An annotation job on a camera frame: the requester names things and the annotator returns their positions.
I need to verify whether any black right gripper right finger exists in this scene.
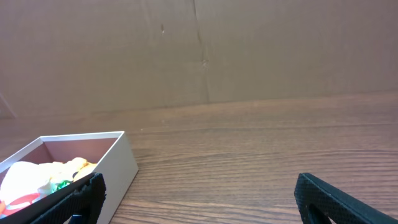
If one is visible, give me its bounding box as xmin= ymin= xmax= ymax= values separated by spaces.
xmin=294 ymin=173 xmax=397 ymax=224

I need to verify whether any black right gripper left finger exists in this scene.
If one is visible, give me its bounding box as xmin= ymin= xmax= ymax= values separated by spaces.
xmin=1 ymin=173 xmax=106 ymax=224

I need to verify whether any green plastic spinning top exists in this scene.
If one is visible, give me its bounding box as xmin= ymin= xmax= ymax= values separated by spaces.
xmin=54 ymin=180 xmax=71 ymax=192

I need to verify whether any red ball with eye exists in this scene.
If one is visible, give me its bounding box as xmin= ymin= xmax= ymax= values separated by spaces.
xmin=1 ymin=193 xmax=45 ymax=218

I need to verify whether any white plush duck toy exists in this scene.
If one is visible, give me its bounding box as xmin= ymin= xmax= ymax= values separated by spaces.
xmin=1 ymin=157 xmax=95 ymax=202

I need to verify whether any orange dinosaur figure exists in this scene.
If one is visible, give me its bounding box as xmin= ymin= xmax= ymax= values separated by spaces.
xmin=73 ymin=164 xmax=97 ymax=182

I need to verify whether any white box with pink interior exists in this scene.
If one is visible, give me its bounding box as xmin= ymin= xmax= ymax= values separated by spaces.
xmin=1 ymin=131 xmax=139 ymax=223

